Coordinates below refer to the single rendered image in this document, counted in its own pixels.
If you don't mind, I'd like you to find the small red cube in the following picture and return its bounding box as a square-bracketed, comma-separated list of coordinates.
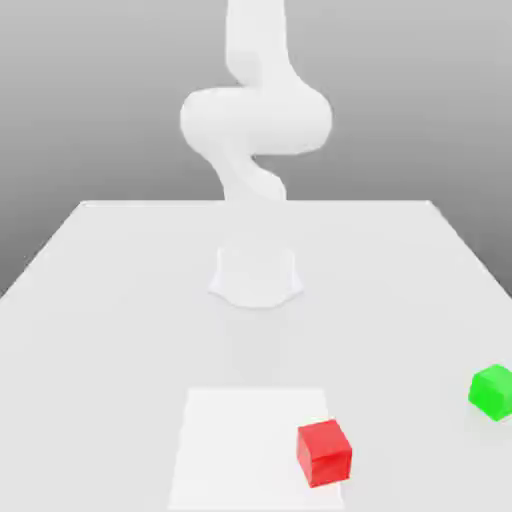
[296, 418, 354, 489]

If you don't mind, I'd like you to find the small green cube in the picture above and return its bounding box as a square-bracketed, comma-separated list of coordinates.
[467, 363, 512, 423]

